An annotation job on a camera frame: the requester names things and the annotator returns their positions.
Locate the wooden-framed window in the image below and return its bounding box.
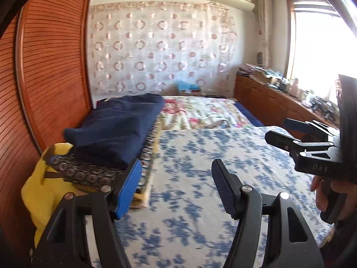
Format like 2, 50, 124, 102
286, 0, 357, 105

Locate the long wooden cabinet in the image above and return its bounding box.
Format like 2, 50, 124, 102
234, 73, 341, 141

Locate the cardboard box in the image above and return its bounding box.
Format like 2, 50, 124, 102
252, 71, 276, 86

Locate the circle-patterned wall curtain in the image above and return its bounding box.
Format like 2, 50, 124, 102
89, 1, 238, 96

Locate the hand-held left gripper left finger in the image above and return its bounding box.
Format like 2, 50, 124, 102
31, 159, 143, 268

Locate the pink floral quilt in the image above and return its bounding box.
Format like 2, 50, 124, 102
156, 95, 251, 131

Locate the person's right forearm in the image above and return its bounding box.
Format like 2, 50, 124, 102
321, 218, 357, 268

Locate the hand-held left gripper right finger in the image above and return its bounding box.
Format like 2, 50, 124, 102
211, 159, 325, 268

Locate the wooden slatted wardrobe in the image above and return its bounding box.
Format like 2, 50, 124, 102
0, 0, 98, 257

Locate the blue plastic bag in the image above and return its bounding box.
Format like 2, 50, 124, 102
176, 80, 200, 91

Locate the dark blue blanket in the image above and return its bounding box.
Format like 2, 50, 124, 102
234, 103, 265, 127

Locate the yellow plush toy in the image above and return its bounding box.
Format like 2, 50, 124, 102
21, 142, 94, 249

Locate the navy printed t-shirt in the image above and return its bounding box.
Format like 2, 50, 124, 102
64, 94, 166, 171

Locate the blue floral bed sheet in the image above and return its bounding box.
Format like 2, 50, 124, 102
84, 126, 336, 268

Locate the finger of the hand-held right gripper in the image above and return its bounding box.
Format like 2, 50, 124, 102
264, 130, 340, 160
284, 119, 340, 139

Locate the beige window curtain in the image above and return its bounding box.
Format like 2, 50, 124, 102
257, 0, 273, 68

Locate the person's right hand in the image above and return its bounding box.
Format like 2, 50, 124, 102
310, 175, 350, 220

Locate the white bottle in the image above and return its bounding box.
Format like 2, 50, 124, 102
291, 77, 301, 97

